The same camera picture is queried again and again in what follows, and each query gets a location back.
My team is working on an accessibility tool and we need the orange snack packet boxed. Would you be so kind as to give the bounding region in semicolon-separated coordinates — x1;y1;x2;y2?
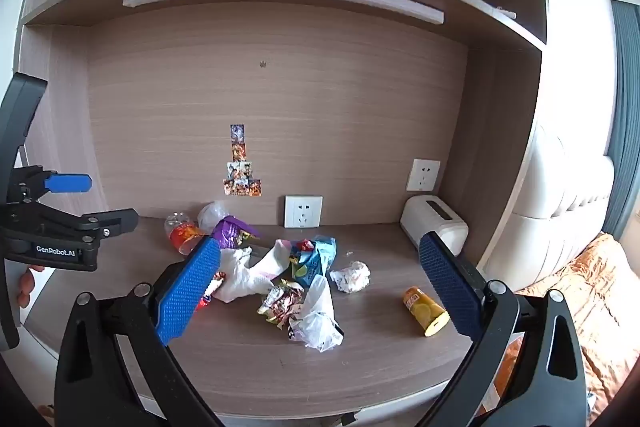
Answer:
165;213;207;256

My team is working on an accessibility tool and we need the grey curtain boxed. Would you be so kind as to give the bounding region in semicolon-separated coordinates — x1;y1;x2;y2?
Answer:
602;0;640;253

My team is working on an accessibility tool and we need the orange blanket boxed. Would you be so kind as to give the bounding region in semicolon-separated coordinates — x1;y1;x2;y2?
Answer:
515;232;640;427

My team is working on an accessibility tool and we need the white pink plastic bag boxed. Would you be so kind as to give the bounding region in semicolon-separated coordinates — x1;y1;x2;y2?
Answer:
207;239;293;304

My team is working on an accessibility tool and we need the group of cartoon stickers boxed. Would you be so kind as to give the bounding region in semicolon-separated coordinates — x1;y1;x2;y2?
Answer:
223;123;262;198

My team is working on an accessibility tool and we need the white wall socket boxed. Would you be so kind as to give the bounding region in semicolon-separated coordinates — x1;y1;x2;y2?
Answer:
284;194;323;229
406;158;442;192

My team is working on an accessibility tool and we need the gold green snack wrapper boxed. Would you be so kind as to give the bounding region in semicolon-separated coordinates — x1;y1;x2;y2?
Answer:
256;279;306;328

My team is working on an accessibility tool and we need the cream ribbed desktop bin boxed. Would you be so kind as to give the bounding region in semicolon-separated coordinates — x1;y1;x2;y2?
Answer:
399;195;469;258

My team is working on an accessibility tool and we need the blue snack bag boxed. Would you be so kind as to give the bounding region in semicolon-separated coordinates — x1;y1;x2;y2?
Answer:
287;234;338;293

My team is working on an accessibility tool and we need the person's left hand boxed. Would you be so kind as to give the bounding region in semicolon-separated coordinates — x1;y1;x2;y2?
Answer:
15;264;46;310

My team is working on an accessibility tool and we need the purple snack bag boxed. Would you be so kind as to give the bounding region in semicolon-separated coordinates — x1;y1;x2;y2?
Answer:
210;215;262;250

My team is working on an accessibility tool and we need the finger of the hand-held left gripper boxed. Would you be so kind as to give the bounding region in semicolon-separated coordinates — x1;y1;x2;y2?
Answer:
11;165;93;198
37;208;140;244

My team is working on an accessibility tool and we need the yellow lemon print can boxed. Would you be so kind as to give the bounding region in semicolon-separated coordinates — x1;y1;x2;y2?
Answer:
402;286;451;339

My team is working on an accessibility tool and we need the crumpled white tissue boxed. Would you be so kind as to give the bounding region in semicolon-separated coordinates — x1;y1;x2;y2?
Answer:
329;260;372;294

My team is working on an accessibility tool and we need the red snack wrapper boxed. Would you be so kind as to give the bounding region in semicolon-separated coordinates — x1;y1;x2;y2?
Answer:
197;271;227;310

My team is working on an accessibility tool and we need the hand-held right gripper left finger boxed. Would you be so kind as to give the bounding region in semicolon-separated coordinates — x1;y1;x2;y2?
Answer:
54;234;223;427

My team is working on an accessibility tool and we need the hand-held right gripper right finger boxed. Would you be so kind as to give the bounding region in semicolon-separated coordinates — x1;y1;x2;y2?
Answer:
417;231;587;427

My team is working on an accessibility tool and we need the white upholstered headboard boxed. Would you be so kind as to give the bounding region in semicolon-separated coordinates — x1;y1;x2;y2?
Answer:
487;122;616;293

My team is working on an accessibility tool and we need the crumpled clear plastic bag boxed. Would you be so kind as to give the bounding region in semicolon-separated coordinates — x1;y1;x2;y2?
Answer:
287;274;346;353

